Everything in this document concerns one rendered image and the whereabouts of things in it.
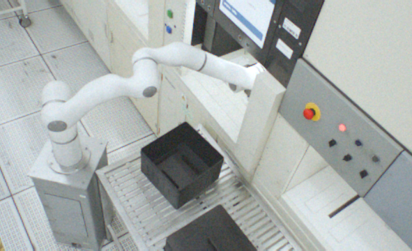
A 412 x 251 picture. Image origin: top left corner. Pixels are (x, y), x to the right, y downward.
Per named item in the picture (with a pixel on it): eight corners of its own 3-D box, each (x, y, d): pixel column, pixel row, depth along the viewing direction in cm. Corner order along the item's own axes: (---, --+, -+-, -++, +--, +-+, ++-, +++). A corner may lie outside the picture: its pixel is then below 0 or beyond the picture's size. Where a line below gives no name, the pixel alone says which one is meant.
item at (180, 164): (183, 141, 204) (186, 120, 192) (220, 177, 193) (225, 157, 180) (139, 169, 190) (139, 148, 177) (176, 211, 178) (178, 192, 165)
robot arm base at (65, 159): (40, 169, 183) (32, 146, 169) (58, 137, 196) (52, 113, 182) (81, 178, 183) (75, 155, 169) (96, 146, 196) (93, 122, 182)
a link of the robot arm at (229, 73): (217, 53, 153) (270, 76, 171) (196, 49, 166) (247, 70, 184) (210, 75, 153) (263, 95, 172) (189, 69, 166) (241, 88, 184)
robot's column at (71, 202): (54, 243, 237) (26, 175, 180) (73, 201, 255) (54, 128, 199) (99, 254, 236) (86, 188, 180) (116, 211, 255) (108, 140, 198)
